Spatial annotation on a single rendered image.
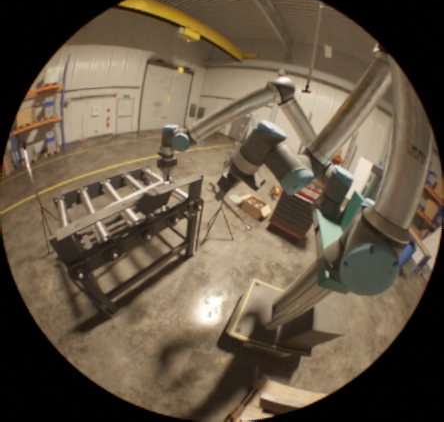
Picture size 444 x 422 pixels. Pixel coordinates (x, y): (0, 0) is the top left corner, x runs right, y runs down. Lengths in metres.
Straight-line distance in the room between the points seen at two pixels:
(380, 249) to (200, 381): 1.68
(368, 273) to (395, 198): 0.16
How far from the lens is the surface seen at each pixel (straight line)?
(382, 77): 0.57
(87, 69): 10.15
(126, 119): 10.57
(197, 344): 1.75
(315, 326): 1.21
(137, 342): 1.80
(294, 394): 1.79
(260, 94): 0.72
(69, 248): 1.09
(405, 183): 0.36
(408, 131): 0.38
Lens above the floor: 1.74
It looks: 31 degrees down
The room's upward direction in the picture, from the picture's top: 13 degrees clockwise
